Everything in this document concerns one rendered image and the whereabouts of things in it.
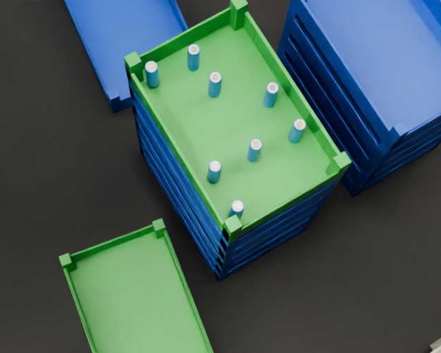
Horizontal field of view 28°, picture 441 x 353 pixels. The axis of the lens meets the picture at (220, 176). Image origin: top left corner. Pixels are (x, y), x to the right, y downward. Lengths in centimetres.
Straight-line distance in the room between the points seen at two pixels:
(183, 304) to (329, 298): 28
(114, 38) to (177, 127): 53
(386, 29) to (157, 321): 67
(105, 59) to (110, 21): 8
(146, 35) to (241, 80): 50
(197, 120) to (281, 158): 14
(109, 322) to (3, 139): 42
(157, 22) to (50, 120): 30
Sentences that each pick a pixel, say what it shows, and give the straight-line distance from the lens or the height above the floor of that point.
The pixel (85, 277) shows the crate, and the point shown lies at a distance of 168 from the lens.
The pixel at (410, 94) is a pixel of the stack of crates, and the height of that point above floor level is 32.
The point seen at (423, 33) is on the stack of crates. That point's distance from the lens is 152.
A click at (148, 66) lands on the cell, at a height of 47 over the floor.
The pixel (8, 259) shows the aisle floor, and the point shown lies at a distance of 172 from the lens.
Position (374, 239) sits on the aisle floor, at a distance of 173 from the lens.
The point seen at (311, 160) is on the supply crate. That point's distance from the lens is 132.
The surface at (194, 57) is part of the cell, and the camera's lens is 130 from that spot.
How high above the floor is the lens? 166
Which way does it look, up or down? 75 degrees down
